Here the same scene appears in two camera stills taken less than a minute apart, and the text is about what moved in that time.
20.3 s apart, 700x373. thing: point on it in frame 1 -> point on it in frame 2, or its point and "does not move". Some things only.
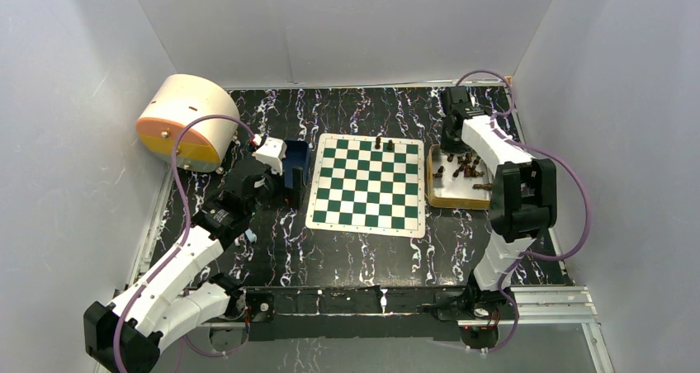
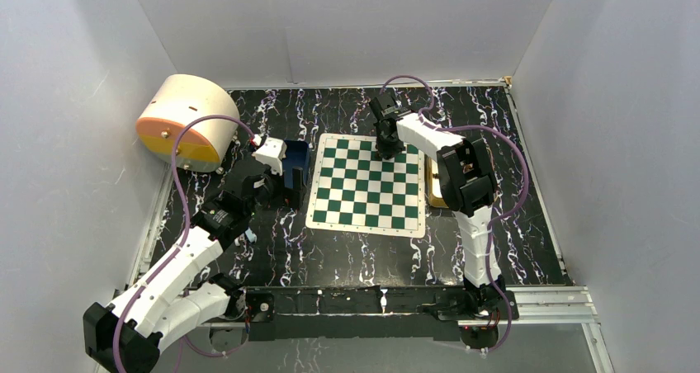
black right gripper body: x=450 y=144 -> x=389 y=146
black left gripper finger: x=298 y=188 does not move
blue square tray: x=296 y=154 does not move
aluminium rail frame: x=569 y=304 does not move
